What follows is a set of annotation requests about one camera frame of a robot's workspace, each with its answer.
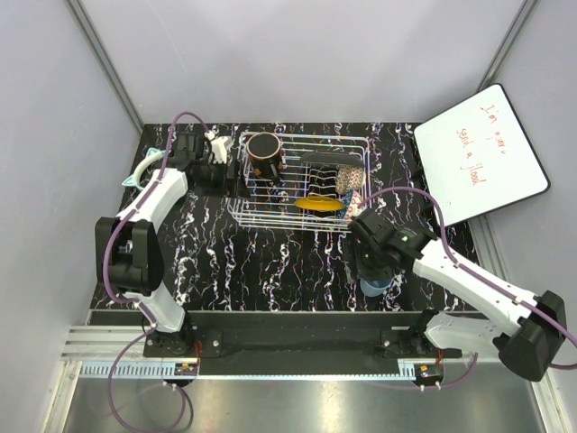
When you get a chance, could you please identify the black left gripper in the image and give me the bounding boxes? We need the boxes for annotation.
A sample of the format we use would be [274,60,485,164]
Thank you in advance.
[195,159,250,199]

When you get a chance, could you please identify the light blue cup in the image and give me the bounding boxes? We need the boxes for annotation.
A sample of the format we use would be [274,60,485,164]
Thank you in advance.
[360,279,392,298]

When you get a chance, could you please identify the red interior mug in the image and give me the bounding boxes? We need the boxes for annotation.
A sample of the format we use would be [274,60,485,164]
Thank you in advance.
[246,133,283,182]

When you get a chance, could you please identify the yellow patterned plate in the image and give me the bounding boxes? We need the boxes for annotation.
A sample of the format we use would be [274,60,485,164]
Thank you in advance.
[294,195,344,212]

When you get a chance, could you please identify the white wire dish rack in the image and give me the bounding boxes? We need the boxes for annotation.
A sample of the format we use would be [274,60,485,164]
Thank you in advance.
[227,132,371,233]

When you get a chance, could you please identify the black floral square plate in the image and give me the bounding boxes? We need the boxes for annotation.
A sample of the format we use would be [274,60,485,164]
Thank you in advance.
[300,151,364,167]

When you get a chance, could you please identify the blue triangle patterned bowl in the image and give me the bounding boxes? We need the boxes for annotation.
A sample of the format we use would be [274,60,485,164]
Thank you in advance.
[343,190,364,217]

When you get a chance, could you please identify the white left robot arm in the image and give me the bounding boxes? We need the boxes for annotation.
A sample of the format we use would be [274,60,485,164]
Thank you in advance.
[95,132,238,357]

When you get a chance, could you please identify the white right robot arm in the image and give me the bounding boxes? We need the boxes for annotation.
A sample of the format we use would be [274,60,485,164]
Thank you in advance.
[348,209,567,382]

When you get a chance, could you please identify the teal cat-ear headphones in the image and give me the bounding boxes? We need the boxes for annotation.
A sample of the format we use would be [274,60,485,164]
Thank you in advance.
[122,147,166,190]

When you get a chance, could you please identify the brown patterned bowl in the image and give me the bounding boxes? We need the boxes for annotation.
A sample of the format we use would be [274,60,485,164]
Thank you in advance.
[335,166,365,195]

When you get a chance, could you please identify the white dry-erase board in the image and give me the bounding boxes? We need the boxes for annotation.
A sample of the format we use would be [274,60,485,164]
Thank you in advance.
[414,83,550,226]

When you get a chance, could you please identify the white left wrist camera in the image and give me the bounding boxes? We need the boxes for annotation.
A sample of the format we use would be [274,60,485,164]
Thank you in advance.
[205,131,234,164]

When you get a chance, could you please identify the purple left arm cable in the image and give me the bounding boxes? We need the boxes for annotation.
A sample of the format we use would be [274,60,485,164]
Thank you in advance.
[102,112,213,428]

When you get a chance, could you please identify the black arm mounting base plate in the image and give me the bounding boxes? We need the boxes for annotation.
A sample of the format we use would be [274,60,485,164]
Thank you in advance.
[142,309,463,376]

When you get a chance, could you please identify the aluminium front rail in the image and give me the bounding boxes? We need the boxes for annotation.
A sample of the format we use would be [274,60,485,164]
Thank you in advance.
[60,324,554,380]

